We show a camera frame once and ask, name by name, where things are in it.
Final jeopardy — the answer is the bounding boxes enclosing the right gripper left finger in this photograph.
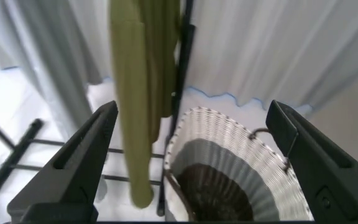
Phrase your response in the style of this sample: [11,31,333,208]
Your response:
[7,100,119,222]

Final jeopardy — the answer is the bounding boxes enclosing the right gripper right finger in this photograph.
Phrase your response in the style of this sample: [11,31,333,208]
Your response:
[265,99,358,222]

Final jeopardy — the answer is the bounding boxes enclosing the green garment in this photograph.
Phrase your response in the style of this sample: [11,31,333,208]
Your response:
[109,0,181,209]

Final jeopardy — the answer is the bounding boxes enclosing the white laundry basket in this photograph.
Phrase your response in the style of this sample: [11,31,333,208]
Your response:
[163,105,315,222]

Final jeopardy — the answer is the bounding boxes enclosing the black clothes rack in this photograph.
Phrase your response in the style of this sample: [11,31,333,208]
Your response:
[0,0,197,217]

